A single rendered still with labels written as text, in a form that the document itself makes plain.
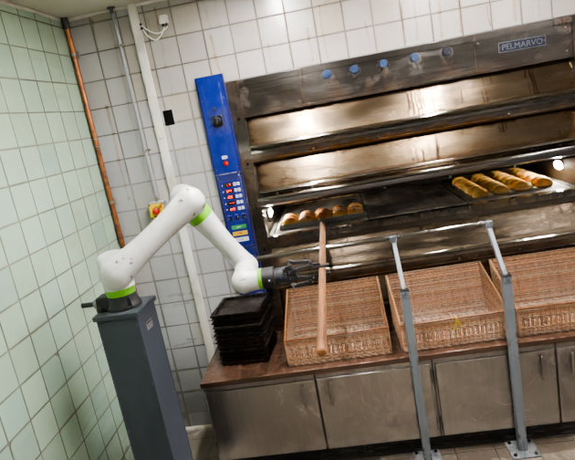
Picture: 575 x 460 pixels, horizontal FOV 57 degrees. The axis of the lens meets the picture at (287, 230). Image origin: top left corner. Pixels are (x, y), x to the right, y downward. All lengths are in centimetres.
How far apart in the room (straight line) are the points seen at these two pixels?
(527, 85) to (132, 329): 237
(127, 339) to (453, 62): 218
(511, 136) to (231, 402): 211
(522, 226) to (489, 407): 103
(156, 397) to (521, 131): 233
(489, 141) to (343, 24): 103
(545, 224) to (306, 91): 155
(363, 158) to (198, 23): 118
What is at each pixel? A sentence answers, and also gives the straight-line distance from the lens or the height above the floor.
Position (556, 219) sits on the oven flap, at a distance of 339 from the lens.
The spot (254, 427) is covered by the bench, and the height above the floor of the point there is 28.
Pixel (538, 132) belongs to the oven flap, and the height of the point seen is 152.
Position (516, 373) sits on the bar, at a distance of 293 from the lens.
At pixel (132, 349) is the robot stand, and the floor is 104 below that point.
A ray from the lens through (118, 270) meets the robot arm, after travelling 215.
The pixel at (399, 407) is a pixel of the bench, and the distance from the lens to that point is 297.
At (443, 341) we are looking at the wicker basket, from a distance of 293.
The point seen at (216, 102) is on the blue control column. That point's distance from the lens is 309.
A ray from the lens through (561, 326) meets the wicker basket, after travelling 302.
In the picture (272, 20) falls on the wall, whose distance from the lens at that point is 310.
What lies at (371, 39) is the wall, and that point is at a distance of 308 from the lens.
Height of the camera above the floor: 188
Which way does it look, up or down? 12 degrees down
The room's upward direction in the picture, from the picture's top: 11 degrees counter-clockwise
